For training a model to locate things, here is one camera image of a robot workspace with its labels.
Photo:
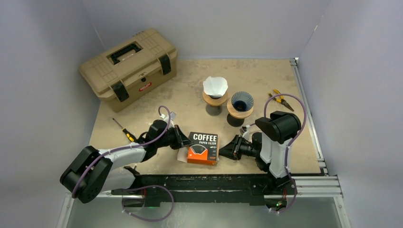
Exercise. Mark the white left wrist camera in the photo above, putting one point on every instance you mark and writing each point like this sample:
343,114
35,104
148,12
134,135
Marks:
168,118

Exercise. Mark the yellow black screwdriver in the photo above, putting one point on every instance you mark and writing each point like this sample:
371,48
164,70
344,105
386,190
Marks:
128,135

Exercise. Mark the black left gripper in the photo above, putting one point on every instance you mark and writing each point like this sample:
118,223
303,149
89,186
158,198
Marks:
181,140

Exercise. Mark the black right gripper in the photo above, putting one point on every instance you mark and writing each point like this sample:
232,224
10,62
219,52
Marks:
232,149

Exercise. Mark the blue glass dripper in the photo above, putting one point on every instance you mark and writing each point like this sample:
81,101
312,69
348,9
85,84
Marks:
242,101

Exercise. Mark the white paper coffee filters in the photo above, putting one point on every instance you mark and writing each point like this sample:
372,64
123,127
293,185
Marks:
182,155

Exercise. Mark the black orange coffee filter box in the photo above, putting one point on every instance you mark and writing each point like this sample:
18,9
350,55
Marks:
204,149

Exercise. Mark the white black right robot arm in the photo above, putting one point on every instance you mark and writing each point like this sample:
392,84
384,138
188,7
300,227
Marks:
270,147

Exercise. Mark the yellow black pliers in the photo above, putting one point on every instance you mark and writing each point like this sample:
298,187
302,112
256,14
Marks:
280,99

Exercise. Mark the tan plastic toolbox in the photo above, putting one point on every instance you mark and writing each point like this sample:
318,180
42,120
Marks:
126,72

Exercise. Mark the white paper coffee filter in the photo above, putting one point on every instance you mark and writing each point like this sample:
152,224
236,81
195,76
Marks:
215,86

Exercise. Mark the aluminium frame rail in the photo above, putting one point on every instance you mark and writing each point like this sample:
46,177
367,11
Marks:
305,186

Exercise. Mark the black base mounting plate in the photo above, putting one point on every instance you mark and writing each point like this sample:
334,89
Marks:
254,189

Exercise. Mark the dark carafe with red rim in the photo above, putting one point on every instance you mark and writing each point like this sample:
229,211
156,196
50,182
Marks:
235,122

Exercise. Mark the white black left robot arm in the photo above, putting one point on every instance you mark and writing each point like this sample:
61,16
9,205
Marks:
94,171

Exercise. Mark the clear glass carafe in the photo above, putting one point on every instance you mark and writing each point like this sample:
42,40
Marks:
213,110

